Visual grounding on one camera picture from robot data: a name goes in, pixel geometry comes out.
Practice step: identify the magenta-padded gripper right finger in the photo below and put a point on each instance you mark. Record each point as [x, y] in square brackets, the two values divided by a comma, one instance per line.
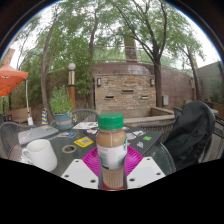
[145, 171]

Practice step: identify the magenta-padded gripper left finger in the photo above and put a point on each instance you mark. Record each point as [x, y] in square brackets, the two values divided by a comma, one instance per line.
[78, 173]

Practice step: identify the green-capped brown drink bottle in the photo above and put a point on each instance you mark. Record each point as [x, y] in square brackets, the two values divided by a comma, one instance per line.
[111, 150]

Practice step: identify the black laptop with stickers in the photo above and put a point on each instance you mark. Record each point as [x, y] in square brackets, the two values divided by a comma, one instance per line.
[150, 143]

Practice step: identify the flat round red coaster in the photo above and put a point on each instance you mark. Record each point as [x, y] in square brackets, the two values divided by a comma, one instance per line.
[104, 188]

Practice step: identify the yellow printed card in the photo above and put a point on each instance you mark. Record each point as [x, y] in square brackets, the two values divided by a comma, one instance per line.
[84, 142]

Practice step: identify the colourful printed card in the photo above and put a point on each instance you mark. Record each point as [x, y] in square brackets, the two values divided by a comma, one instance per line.
[67, 134]

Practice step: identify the white ceramic mug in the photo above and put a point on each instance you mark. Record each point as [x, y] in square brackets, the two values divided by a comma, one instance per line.
[41, 156]

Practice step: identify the white printed paper sheet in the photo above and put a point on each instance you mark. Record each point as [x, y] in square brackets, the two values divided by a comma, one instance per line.
[85, 125]

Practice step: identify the green plant in teal pot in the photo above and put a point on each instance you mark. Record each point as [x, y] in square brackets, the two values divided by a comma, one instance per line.
[62, 121]

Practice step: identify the grey laptop with stickers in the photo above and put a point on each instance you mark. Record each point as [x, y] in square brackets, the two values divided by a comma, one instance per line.
[36, 133]

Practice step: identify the black jacket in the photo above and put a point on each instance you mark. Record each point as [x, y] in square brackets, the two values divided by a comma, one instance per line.
[190, 133]

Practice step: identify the dark-trunked leafy tree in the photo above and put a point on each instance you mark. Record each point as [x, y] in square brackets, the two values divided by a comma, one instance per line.
[157, 86]
[196, 83]

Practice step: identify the leaning thin-trunked tree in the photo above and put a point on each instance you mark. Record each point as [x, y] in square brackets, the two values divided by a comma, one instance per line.
[45, 76]

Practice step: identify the orange patio umbrella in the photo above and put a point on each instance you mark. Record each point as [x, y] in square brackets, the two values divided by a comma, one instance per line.
[11, 80]

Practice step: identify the blue yellow striped post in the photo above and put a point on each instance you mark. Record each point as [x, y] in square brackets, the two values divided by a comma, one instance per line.
[44, 117]

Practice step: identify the grey wall utility box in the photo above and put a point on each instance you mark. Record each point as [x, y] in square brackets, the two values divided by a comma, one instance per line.
[165, 100]

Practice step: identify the globe-topped wooden lamp post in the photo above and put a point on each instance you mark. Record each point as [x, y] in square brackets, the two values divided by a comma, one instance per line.
[71, 90]

